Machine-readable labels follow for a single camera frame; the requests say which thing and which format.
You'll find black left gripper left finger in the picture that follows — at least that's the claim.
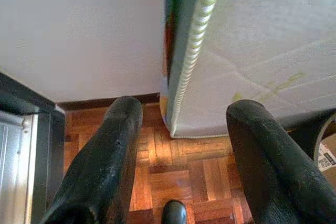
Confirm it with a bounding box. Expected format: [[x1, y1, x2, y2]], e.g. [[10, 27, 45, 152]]
[[39, 95, 144, 224]]

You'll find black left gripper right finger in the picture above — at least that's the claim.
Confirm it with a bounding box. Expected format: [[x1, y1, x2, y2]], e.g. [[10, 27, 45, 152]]
[[226, 99, 336, 224]]

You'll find labelled cardboard box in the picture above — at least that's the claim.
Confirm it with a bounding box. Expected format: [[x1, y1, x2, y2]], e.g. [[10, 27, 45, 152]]
[[313, 129, 336, 183]]

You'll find dark wooden skirting board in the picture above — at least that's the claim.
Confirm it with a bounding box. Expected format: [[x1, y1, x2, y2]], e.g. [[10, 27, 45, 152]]
[[56, 92, 161, 111]]

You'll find black robot left foot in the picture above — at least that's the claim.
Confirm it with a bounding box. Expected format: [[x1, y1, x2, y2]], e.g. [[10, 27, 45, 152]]
[[160, 199, 188, 224]]

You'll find multicolour printed panel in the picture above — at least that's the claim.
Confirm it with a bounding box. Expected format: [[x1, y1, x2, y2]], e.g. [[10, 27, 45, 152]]
[[160, 8, 175, 126]]

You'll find cream quilted mattress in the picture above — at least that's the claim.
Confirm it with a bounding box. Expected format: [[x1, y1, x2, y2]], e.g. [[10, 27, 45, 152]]
[[162, 0, 336, 140]]

